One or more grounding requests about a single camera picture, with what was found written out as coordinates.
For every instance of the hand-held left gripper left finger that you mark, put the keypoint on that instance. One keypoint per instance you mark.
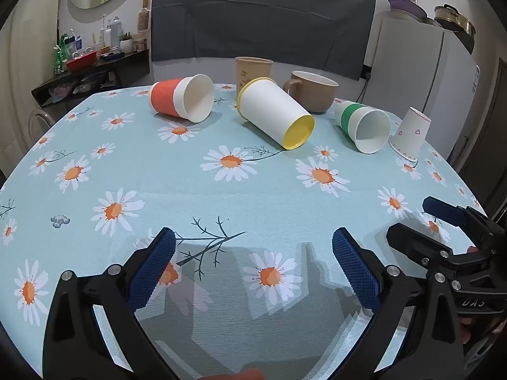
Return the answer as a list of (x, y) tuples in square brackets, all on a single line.
[(152, 271)]

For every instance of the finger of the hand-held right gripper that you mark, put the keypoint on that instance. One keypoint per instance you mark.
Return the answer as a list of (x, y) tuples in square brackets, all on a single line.
[(416, 243), (443, 210)]

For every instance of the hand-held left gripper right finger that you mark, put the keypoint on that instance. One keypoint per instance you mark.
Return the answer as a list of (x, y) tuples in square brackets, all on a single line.
[(356, 271)]

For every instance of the white paper cup with hearts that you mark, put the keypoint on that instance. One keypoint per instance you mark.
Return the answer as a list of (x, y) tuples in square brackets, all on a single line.
[(410, 134)]

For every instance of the white cup with green band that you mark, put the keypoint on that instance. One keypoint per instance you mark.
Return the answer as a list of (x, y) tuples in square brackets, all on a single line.
[(358, 120)]

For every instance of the white cup with orange sleeve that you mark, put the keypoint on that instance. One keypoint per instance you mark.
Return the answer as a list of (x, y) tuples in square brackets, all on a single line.
[(168, 97)]

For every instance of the white cup with yellow rims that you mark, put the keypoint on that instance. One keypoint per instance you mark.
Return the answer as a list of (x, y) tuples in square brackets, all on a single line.
[(269, 109)]

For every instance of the brown paper cup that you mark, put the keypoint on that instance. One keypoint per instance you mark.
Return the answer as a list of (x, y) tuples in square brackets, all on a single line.
[(249, 73)]

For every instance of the person's right hand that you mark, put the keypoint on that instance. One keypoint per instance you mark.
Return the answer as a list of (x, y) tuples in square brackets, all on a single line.
[(465, 330)]

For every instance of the person's left hand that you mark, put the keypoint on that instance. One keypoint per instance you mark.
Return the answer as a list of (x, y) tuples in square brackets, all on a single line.
[(237, 375)]

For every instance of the light blue daisy tablecloth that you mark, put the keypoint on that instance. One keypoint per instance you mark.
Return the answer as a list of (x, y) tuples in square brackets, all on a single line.
[(158, 174)]

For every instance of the white refrigerator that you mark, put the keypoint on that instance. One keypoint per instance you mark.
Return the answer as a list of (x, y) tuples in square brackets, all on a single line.
[(408, 67)]

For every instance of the brown ceramic mug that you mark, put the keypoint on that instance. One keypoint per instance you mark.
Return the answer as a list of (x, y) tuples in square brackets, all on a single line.
[(313, 95)]

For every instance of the transparent chair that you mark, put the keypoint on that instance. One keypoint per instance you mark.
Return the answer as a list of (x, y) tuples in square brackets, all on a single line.
[(39, 120)]

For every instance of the metal steamer pot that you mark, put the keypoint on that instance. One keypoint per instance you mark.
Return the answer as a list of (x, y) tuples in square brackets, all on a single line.
[(453, 19)]

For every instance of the dark sideboard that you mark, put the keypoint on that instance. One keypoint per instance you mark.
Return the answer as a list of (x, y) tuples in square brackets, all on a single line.
[(126, 69)]

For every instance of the purple pot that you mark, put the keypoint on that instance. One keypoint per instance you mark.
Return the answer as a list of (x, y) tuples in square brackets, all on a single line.
[(406, 8)]

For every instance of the red bowl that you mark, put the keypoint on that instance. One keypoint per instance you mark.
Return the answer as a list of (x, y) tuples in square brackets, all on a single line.
[(81, 62)]

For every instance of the small potted plant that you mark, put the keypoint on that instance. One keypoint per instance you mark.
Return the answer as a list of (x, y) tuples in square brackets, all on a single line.
[(126, 43)]

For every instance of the green bottle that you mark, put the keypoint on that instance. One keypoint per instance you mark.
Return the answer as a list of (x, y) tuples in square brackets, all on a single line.
[(59, 57)]

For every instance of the white spray bottle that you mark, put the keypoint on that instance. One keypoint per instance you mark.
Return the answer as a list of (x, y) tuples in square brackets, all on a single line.
[(115, 33)]

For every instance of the wooden hair brush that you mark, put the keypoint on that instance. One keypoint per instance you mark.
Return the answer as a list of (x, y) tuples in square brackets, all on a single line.
[(144, 19)]

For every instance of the dark grey wall cloth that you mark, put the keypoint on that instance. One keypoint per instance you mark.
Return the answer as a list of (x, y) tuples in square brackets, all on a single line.
[(257, 19)]

